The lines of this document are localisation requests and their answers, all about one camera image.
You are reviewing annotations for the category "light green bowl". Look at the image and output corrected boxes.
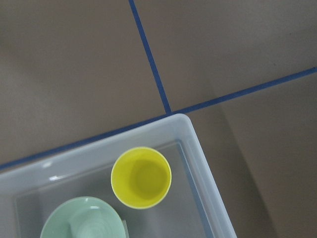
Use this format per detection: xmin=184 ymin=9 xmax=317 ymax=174
xmin=40 ymin=196 xmax=128 ymax=238

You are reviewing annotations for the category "yellow plastic cup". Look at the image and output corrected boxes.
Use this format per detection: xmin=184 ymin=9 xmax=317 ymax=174
xmin=110 ymin=147 xmax=172 ymax=210

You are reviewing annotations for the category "clear plastic bin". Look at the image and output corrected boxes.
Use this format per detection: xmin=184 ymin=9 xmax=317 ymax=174
xmin=0 ymin=114 xmax=236 ymax=238

